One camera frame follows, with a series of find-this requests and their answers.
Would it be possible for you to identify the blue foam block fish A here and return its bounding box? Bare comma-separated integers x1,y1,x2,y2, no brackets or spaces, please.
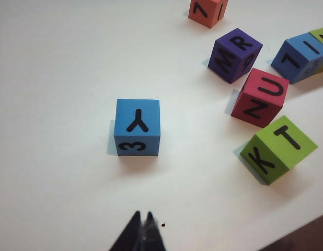
270,32,323,85

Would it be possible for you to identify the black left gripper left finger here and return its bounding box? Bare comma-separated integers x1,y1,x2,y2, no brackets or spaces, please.
109,210,142,251

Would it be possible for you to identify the blue foam block Y 3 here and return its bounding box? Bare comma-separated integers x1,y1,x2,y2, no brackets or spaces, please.
113,98,162,157

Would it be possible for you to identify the green foam block K T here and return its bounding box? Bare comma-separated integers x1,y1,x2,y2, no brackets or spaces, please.
239,115,319,186

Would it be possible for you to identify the green foam block 9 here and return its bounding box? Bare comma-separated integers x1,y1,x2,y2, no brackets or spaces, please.
309,26,323,75

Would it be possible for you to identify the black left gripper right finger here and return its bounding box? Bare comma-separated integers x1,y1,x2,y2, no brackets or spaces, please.
141,211,167,251

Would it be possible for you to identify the orange foam block 7 I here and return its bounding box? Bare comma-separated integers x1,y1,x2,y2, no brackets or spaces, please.
188,0,229,29

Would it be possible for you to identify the red foam block U N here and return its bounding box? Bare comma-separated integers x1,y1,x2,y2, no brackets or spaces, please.
230,68,290,129

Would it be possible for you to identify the purple foam block M R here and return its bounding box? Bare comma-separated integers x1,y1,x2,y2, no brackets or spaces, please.
207,28,263,85

